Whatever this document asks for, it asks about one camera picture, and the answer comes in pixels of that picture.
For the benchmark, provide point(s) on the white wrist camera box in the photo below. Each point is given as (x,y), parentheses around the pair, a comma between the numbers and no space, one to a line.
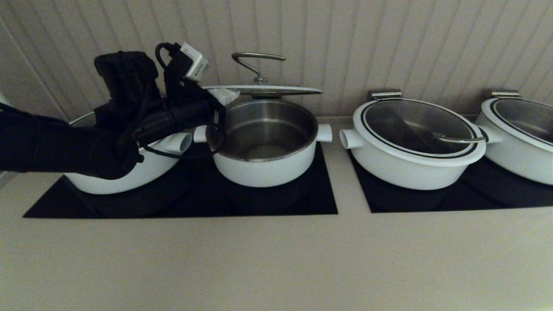
(195,62)

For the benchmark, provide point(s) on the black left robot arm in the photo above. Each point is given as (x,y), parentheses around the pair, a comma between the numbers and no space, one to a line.
(52,147)

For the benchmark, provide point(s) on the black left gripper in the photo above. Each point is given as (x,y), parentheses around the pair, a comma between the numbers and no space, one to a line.
(194,114)

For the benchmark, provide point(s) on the black glass cooktop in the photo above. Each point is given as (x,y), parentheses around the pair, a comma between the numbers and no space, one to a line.
(302,198)
(475,198)

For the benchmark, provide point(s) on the small white pot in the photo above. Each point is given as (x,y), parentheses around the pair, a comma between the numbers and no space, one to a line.
(263,172)

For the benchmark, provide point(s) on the large white pot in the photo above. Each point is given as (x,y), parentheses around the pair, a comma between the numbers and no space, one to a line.
(166,166)
(518,166)
(402,177)

